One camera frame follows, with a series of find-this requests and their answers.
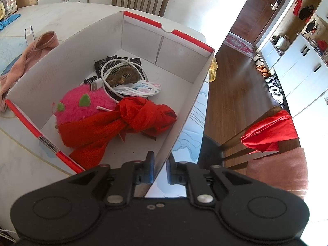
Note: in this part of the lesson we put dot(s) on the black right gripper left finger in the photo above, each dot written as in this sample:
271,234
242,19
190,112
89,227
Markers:
125,179

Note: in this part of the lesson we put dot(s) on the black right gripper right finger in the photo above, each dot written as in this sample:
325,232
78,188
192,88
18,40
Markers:
195,180

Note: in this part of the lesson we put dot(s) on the white patterned face mask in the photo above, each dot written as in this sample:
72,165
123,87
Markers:
142,88

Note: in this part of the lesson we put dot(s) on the brown scrunchie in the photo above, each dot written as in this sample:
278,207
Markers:
124,75

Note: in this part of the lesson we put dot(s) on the black polka dot pouch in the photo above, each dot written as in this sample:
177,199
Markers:
110,65

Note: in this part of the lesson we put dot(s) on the white cardboard box red rim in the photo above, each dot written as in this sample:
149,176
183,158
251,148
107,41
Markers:
178,62

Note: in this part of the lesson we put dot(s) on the pink fabric garment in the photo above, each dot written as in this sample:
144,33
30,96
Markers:
34,52

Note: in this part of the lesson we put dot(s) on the dark wooden chair right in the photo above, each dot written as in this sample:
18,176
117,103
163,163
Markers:
234,149

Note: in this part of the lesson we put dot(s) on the red knotted cloth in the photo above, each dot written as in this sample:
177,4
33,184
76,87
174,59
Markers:
89,137

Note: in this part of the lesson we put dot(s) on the red cloth on chair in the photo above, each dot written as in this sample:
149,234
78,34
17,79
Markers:
265,135

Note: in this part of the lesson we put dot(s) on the pink towel on chair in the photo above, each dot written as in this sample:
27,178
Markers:
287,171

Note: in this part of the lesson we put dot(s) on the pink fuzzy plush toy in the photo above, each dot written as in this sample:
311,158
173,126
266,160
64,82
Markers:
76,105

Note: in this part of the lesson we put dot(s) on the yellow plastic bag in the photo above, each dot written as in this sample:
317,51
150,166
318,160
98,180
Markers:
212,70

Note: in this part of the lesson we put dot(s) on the black white floor mat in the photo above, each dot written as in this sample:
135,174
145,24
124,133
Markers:
276,88

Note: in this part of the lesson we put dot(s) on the red patterned doormat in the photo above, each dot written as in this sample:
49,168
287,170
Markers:
239,44

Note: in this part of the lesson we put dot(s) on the white shoe cabinet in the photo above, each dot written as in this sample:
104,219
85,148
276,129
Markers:
296,54

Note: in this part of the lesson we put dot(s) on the brown wooden door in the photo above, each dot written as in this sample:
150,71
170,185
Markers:
254,19

